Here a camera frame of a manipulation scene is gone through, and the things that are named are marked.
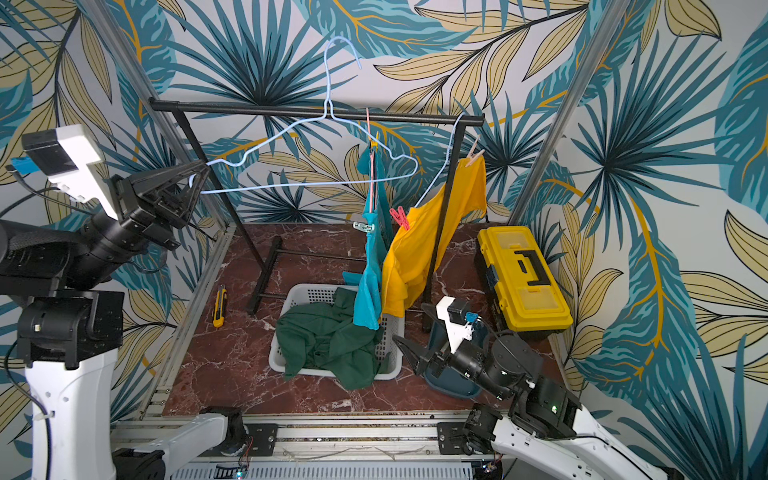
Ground turquoise printed t-shirt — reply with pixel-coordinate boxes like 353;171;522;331
343;148;394;330

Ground pale blue wire hanger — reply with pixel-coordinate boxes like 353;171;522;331
413;113;466;208

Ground beige pink clothespin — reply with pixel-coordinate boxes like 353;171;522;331
465;138;485;167

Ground dark green t-shirt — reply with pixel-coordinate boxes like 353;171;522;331
276;289;383;390

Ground right aluminium frame post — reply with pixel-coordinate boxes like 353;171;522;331
507;0;629;225

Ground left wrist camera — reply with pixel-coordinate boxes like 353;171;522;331
21;124;120;220

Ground black clothes rack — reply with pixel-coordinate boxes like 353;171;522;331
148;97;486;315

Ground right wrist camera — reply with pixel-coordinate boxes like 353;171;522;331
436;296;479;354

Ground grey perforated plastic basket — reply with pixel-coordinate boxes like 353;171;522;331
268;283;405;381

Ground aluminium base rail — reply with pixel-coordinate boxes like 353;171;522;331
89;410;613;480

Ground pink wire hanger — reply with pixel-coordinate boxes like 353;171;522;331
366;109;378;213

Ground left aluminium frame post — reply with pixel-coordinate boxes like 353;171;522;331
80;0;236;229

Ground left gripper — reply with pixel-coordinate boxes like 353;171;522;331
58;158;210;292

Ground yellow utility knife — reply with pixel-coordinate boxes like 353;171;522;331
212;285;228;329

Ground light blue wire hanger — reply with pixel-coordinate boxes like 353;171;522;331
201;36;420;195

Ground mint white clothespin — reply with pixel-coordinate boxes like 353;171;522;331
353;222;375;233

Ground dark teal plastic tray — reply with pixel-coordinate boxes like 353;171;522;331
422;311;490;400

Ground aluminium frame post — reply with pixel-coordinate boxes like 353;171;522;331
507;0;629;225
80;0;236;229

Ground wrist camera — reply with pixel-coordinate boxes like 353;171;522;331
21;124;120;220
436;296;479;354

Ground yellow t-shirt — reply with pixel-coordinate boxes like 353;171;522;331
382;156;487;317

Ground yellow black toolbox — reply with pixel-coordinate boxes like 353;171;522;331
475;226;573;341

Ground pink red clothespin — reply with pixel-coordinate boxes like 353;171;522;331
389;206;410;231

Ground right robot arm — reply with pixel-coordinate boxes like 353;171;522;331
393;296;683;479

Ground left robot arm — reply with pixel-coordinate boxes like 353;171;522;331
1;161;250;479

